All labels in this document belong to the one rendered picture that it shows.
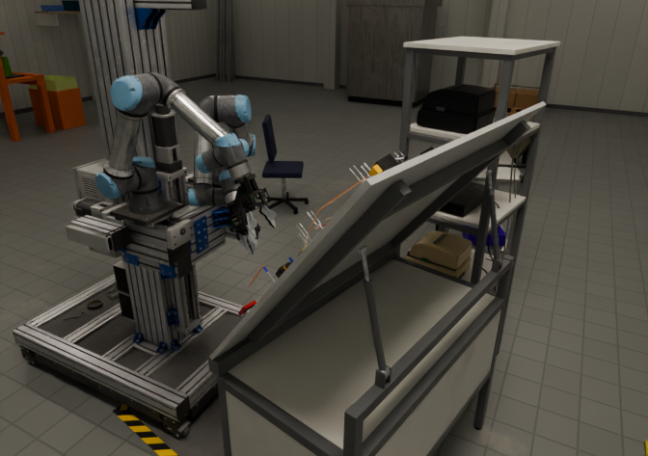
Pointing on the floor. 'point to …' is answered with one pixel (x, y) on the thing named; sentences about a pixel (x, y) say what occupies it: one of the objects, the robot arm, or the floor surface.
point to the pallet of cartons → (522, 99)
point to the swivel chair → (280, 168)
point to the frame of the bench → (393, 408)
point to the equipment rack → (510, 51)
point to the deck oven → (388, 47)
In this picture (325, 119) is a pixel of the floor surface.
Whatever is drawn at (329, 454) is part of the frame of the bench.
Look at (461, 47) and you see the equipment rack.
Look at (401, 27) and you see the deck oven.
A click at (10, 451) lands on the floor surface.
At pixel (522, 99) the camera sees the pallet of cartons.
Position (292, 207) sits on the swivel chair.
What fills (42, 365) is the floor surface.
